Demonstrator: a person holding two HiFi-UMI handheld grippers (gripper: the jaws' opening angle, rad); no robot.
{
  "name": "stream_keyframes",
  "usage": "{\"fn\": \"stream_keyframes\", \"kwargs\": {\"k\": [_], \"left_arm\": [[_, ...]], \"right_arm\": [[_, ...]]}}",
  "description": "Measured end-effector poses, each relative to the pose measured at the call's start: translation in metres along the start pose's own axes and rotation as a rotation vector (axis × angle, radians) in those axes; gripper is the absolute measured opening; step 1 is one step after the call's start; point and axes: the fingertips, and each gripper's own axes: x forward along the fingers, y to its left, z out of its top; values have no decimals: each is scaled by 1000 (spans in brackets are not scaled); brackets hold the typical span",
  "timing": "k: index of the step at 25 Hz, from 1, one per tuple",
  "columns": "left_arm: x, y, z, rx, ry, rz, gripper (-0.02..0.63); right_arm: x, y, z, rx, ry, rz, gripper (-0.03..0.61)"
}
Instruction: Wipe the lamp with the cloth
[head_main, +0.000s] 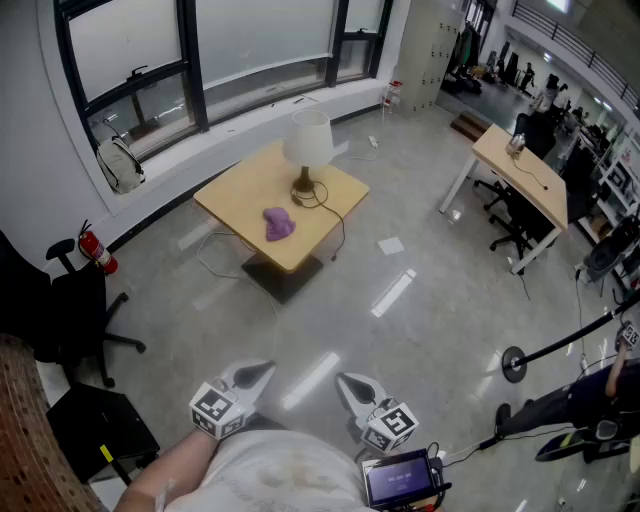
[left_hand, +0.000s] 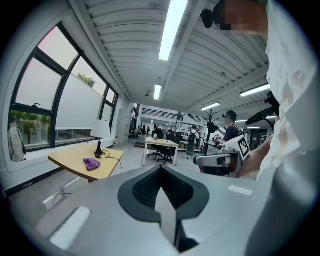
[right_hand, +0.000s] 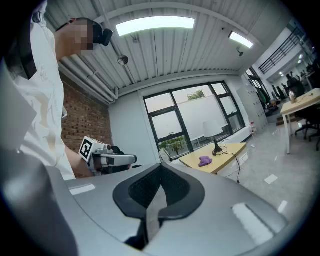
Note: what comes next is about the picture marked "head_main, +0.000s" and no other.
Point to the purple cloth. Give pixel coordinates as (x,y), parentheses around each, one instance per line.
(279,226)

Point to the square wooden table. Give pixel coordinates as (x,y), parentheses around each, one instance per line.
(240,200)

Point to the white storage shelf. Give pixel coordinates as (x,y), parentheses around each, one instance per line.
(620,180)

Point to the long wooden white-legged table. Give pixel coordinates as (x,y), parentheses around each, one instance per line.
(530,175)

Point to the black equipment case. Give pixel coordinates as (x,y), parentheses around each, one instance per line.
(100,430)

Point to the beige backpack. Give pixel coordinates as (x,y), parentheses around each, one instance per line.
(119,167)

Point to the grey locker cabinet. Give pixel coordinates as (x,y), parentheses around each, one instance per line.
(430,50)

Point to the person's left forearm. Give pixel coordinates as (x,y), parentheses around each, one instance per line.
(170,470)

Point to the red fire extinguisher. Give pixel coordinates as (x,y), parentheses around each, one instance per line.
(97,250)

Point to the white power strip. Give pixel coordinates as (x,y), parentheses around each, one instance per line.
(373,141)

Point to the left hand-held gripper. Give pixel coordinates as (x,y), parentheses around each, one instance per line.
(220,412)

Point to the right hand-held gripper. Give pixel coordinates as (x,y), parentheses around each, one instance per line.
(387,427)

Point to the chest-mounted monitor screen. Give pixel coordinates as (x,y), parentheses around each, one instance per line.
(400,477)

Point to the black barrier post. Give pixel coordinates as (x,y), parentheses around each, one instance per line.
(515,365)

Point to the white paper sheet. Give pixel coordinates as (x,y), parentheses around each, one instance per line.
(391,246)

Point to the black framed window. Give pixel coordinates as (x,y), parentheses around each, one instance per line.
(195,60)

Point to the white table lamp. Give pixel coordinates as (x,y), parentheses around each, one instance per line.
(307,137)

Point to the small white bottle rack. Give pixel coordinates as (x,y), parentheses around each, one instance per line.
(393,92)

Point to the brown wooden steps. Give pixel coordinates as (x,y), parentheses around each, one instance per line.
(470,126)

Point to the black office chair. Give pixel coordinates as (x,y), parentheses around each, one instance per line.
(535,135)
(520,220)
(30,300)

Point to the small shiny appliance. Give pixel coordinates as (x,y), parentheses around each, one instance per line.
(515,145)

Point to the person's white t-shirt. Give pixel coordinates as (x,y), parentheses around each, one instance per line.
(280,475)

